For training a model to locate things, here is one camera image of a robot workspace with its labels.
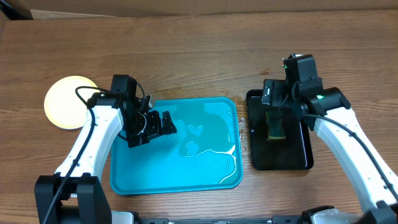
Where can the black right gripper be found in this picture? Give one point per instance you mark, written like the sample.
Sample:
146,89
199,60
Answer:
276,93

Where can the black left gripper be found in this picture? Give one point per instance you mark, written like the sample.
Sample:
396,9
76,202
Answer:
155,130

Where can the yellow green plate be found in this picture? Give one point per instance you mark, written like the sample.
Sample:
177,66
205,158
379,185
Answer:
62,106

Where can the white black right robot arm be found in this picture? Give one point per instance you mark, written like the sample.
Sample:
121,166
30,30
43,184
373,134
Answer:
329,114

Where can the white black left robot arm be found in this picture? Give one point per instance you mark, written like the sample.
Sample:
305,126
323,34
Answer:
73,194

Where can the black water tray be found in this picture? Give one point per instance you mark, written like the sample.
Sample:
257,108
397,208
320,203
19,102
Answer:
292,153

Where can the teal plastic tray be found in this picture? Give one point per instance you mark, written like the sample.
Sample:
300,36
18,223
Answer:
204,153

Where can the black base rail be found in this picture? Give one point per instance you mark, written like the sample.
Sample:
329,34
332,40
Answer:
278,219

